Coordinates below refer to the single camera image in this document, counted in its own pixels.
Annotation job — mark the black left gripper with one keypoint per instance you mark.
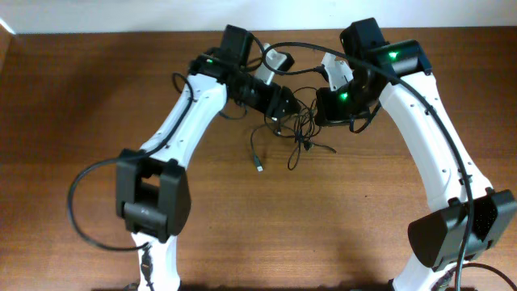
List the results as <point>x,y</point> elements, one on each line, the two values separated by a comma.
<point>277,102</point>

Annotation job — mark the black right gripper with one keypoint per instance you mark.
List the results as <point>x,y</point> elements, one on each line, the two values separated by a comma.
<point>327,113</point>

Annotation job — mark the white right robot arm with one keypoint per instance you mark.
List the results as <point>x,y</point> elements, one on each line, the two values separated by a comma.
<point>467,216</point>

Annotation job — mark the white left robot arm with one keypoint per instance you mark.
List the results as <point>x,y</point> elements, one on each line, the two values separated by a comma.
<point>152,193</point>

